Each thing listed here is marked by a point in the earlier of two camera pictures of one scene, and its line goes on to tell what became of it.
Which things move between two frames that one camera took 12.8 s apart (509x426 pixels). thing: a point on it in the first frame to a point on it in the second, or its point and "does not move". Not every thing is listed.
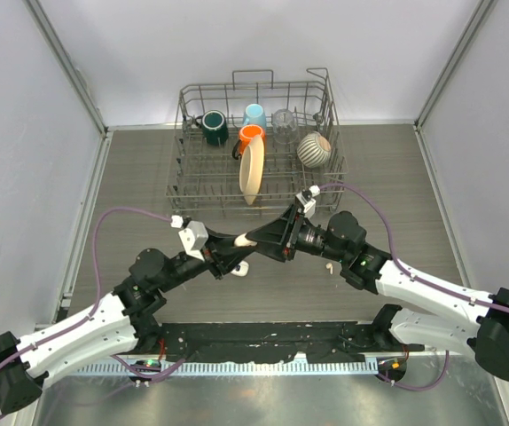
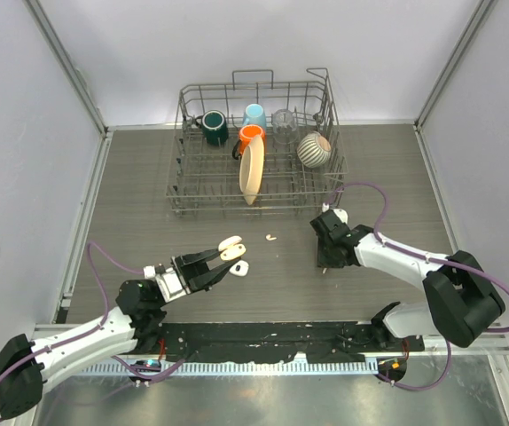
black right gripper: x=272 y=235 to x=325 y=262
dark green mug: x=215 y=127 does not move
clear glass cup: x=285 y=127 does not move
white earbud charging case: x=244 y=266 does not move
